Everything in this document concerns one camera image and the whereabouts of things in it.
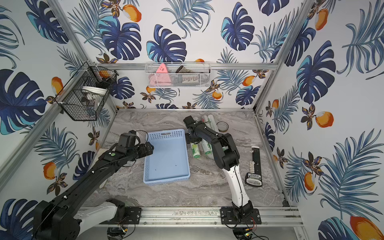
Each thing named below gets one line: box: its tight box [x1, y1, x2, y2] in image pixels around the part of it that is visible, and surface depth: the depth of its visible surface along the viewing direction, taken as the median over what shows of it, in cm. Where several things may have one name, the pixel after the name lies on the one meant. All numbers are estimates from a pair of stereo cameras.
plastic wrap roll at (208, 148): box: [204, 141, 213, 155], surface depth 97 cm
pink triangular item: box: [149, 63, 172, 87], surface depth 92 cm
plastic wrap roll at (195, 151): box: [191, 143, 201, 159], surface depth 96 cm
